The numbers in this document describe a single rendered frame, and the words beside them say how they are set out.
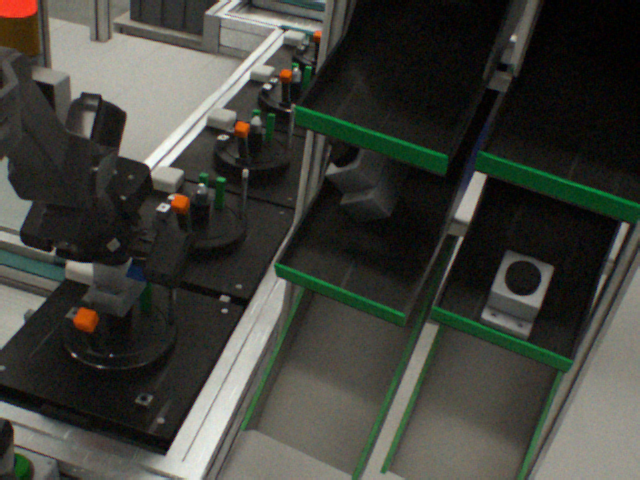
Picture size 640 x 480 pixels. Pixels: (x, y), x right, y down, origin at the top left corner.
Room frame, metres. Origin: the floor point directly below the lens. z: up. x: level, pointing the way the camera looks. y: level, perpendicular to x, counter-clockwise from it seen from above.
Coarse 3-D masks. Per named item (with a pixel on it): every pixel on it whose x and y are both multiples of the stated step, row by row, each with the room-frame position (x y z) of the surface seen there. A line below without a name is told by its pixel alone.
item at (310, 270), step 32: (480, 128) 0.64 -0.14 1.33; (320, 192) 0.62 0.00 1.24; (416, 192) 0.65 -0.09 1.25; (448, 192) 0.65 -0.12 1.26; (320, 224) 0.61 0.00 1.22; (352, 224) 0.61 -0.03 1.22; (384, 224) 0.61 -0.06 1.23; (416, 224) 0.61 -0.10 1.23; (448, 224) 0.60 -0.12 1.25; (288, 256) 0.57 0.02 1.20; (320, 256) 0.57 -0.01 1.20; (352, 256) 0.57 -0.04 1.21; (384, 256) 0.58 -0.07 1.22; (416, 256) 0.58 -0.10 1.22; (320, 288) 0.53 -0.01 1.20; (352, 288) 0.54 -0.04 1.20; (384, 288) 0.54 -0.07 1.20; (416, 288) 0.53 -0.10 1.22
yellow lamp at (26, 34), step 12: (36, 12) 0.81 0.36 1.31; (0, 24) 0.78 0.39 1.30; (12, 24) 0.78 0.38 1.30; (24, 24) 0.79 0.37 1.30; (36, 24) 0.80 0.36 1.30; (0, 36) 0.78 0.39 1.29; (12, 36) 0.78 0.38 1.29; (24, 36) 0.79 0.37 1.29; (36, 36) 0.80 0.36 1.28; (24, 48) 0.78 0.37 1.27; (36, 48) 0.80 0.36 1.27
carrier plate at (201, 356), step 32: (64, 288) 0.73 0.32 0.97; (160, 288) 0.76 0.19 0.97; (32, 320) 0.66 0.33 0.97; (192, 320) 0.71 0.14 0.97; (224, 320) 0.72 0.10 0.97; (0, 352) 0.60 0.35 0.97; (32, 352) 0.61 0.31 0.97; (192, 352) 0.65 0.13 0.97; (0, 384) 0.55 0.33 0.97; (32, 384) 0.56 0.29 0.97; (64, 384) 0.57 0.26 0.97; (96, 384) 0.57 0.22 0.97; (128, 384) 0.58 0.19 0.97; (160, 384) 0.59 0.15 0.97; (192, 384) 0.60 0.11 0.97; (96, 416) 0.53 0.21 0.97; (128, 416) 0.54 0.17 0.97; (160, 416) 0.55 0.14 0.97
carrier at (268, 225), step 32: (160, 192) 0.99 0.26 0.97; (192, 192) 1.01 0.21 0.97; (224, 192) 0.95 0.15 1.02; (160, 224) 0.88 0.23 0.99; (192, 224) 0.89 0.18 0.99; (224, 224) 0.90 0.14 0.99; (256, 224) 0.95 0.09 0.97; (288, 224) 0.96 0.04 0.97; (192, 256) 0.84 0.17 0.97; (224, 256) 0.85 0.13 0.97; (256, 256) 0.87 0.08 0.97; (192, 288) 0.78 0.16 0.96; (224, 288) 0.78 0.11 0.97; (256, 288) 0.81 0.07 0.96
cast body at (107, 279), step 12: (96, 264) 0.64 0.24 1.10; (108, 264) 0.64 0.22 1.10; (120, 264) 0.64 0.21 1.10; (96, 276) 0.64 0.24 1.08; (108, 276) 0.63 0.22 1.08; (120, 276) 0.63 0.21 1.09; (96, 288) 0.63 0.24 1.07; (108, 288) 0.63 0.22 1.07; (120, 288) 0.63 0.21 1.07; (132, 288) 0.64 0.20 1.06; (144, 288) 0.67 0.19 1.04; (96, 300) 0.62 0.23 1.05; (108, 300) 0.62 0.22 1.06; (120, 300) 0.62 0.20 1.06; (132, 300) 0.64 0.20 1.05; (108, 312) 0.62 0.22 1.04; (120, 312) 0.62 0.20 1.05
